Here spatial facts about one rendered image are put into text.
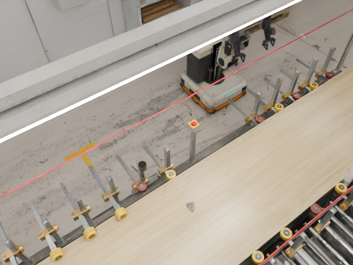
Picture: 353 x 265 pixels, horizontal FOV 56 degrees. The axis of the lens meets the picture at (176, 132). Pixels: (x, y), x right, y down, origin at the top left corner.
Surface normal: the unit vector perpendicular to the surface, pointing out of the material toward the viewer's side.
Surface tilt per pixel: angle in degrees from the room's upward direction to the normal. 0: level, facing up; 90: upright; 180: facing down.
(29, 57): 90
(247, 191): 0
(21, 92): 90
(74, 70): 90
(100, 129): 0
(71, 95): 60
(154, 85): 0
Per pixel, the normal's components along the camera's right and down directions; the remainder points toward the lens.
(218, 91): -0.01, -0.62
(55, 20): 0.59, 0.63
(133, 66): 0.51, 0.24
